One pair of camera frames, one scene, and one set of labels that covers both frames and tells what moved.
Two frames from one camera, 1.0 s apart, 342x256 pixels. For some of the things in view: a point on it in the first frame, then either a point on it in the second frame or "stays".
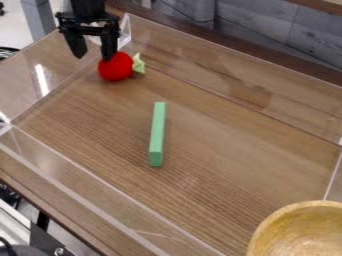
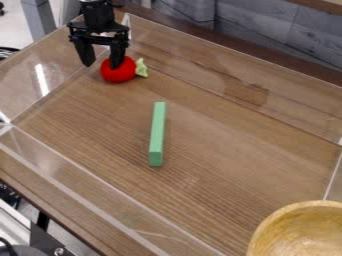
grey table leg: [38, 15] stays
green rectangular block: [157, 131] stays
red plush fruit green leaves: [120, 66] stays
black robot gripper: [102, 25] -> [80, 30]
